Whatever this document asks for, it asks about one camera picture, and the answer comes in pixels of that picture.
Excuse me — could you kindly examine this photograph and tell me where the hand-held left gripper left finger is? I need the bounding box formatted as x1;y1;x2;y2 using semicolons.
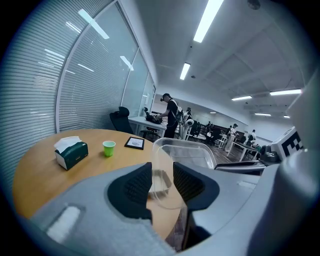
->
29;161;177;256

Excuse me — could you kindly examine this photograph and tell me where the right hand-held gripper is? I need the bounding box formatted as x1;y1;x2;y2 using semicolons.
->
259;126;307;163

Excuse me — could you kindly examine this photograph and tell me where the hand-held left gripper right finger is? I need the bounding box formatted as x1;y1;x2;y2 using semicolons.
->
172;161;261;251

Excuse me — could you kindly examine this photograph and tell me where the clear plastic container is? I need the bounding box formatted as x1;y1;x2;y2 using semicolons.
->
151;137;218;210

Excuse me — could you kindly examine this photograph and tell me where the white table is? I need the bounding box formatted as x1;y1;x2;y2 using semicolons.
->
226;139;260;162

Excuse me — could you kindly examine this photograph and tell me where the green paper cup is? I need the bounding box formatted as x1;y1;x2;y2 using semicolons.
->
102;140;117;158

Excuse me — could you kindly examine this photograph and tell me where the dark green tissue box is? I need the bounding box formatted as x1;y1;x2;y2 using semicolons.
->
53;136;89;171

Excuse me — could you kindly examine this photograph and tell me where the black framed card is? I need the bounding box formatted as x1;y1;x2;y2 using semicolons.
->
124;136;146;151

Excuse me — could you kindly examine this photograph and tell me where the white robot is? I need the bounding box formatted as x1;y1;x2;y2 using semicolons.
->
179;118;195;141

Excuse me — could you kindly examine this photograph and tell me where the black office chair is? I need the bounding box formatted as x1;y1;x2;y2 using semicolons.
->
109;106;135;135

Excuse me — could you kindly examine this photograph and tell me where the black swivel chair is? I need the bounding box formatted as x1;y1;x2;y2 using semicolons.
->
139;126;161;141

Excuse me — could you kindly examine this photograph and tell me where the white desk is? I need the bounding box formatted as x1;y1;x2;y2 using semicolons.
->
128;115;168;138

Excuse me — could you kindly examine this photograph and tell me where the black bag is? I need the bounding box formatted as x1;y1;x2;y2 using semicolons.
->
144;107;163;125

